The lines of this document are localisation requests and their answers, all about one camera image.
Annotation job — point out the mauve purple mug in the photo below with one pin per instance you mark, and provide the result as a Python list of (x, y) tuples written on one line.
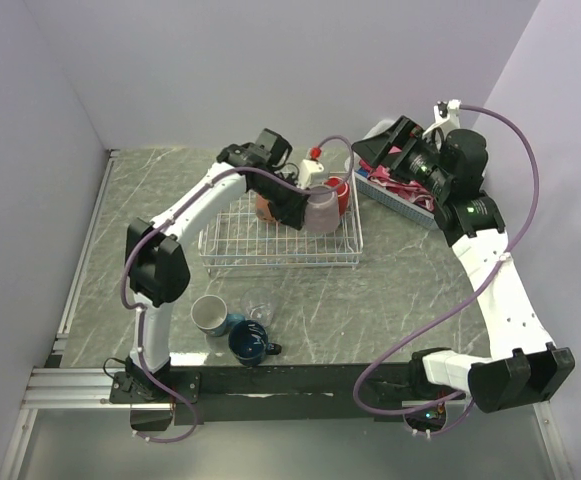
[(322, 210)]

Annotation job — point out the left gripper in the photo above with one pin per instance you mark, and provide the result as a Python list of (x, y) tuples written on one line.
[(291, 214)]

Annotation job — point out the red mug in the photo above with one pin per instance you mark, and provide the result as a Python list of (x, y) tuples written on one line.
[(343, 192)]

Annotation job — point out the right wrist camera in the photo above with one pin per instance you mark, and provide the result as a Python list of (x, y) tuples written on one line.
[(447, 116)]

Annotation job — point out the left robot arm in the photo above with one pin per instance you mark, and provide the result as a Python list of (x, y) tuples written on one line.
[(156, 272)]

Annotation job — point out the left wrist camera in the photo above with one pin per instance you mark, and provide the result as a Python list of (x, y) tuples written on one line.
[(311, 171)]

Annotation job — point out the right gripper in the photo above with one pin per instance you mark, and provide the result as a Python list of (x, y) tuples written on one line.
[(373, 149)]

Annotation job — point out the white wire dish rack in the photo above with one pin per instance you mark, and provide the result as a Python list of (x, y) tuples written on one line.
[(237, 238)]

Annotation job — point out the dark blue mug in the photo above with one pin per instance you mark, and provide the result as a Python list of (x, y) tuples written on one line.
[(249, 343)]

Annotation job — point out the small clear glass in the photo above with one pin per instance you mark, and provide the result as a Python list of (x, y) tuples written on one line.
[(259, 304)]

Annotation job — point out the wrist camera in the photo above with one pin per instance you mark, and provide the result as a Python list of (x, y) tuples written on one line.
[(311, 171), (447, 116)]

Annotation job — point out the light blue mug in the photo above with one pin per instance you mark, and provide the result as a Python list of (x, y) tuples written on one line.
[(210, 315)]

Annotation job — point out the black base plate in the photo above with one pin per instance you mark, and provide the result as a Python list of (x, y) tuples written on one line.
[(238, 393)]

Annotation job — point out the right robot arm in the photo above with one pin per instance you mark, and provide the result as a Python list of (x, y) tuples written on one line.
[(524, 366)]

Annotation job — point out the pink camouflage cloth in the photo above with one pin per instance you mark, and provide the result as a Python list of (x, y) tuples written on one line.
[(411, 191)]

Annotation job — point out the white plastic basket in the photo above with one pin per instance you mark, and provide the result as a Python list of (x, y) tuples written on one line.
[(394, 201)]

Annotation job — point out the salmon pink mug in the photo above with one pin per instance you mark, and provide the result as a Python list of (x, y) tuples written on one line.
[(262, 210)]

